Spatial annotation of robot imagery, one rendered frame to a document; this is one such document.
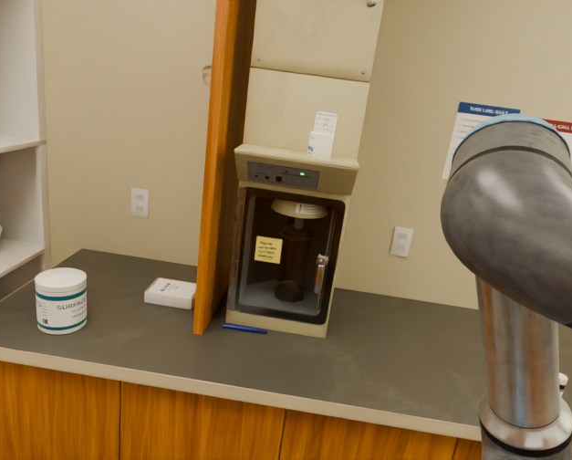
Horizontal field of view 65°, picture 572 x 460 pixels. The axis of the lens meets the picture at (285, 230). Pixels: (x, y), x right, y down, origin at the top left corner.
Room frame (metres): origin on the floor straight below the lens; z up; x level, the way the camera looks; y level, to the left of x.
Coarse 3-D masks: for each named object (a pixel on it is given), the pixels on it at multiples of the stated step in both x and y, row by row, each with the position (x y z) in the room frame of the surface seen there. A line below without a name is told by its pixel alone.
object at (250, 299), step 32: (256, 192) 1.25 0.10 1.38; (256, 224) 1.25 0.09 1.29; (288, 224) 1.24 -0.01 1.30; (320, 224) 1.24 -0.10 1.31; (288, 256) 1.24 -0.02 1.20; (320, 256) 1.24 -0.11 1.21; (256, 288) 1.25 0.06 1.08; (288, 288) 1.24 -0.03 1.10; (320, 288) 1.24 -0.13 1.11; (320, 320) 1.24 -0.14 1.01
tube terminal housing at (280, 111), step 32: (256, 96) 1.26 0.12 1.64; (288, 96) 1.26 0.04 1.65; (320, 96) 1.25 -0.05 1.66; (352, 96) 1.25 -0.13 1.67; (256, 128) 1.26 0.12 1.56; (288, 128) 1.26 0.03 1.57; (352, 128) 1.25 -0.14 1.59; (288, 192) 1.26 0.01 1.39; (320, 192) 1.25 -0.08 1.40; (256, 320) 1.26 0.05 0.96; (288, 320) 1.25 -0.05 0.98
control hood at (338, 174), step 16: (240, 160) 1.17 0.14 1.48; (256, 160) 1.16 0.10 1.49; (272, 160) 1.15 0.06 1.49; (288, 160) 1.14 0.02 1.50; (304, 160) 1.14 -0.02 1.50; (320, 160) 1.14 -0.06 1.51; (336, 160) 1.18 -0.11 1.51; (352, 160) 1.21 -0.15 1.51; (240, 176) 1.23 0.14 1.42; (320, 176) 1.18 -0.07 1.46; (336, 176) 1.17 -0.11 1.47; (352, 176) 1.16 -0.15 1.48; (336, 192) 1.22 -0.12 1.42
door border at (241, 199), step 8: (240, 192) 1.25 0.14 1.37; (240, 200) 1.25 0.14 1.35; (240, 208) 1.25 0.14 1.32; (240, 216) 1.25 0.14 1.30; (240, 224) 1.25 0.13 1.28; (240, 232) 1.25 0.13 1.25; (240, 240) 1.25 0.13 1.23; (232, 248) 1.25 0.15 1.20; (240, 248) 1.25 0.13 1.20; (232, 264) 1.25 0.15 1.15; (232, 272) 1.25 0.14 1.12; (232, 280) 1.25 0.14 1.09; (232, 288) 1.25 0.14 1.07; (232, 296) 1.25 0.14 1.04; (232, 304) 1.25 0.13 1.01
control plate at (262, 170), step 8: (248, 168) 1.19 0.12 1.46; (256, 168) 1.19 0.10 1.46; (264, 168) 1.18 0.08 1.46; (272, 168) 1.18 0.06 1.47; (280, 168) 1.17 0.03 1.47; (288, 168) 1.17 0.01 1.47; (296, 168) 1.16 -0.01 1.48; (248, 176) 1.22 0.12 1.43; (264, 176) 1.21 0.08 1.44; (272, 176) 1.20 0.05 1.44; (280, 176) 1.20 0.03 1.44; (288, 176) 1.19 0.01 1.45; (296, 176) 1.19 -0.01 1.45; (304, 176) 1.18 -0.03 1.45; (312, 176) 1.18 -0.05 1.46; (288, 184) 1.22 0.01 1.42; (296, 184) 1.22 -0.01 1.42; (304, 184) 1.21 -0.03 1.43; (312, 184) 1.21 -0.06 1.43
